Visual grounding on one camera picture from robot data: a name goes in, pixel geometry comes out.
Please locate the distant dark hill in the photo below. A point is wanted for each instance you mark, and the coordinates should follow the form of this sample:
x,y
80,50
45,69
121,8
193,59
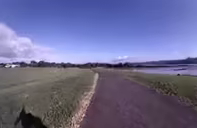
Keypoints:
x,y
182,61

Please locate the grass verge with weeds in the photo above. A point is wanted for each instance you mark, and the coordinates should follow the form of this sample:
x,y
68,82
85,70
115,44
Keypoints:
x,y
182,86

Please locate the distant row of trees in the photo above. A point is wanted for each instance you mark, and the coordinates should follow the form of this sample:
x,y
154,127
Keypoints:
x,y
69,64

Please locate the green grass field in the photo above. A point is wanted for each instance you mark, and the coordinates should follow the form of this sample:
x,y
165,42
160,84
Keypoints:
x,y
26,86

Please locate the reddish-brown asphalt path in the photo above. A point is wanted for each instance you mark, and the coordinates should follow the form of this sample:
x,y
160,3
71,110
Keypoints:
x,y
129,106

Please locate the distant white buildings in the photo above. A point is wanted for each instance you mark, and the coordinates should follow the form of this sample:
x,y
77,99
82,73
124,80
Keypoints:
x,y
9,65

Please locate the pale gravel edge strip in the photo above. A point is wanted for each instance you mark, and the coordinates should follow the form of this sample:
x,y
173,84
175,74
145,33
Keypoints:
x,y
82,106

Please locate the grey water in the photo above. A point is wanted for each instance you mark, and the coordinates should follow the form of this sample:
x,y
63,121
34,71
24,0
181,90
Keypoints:
x,y
189,70

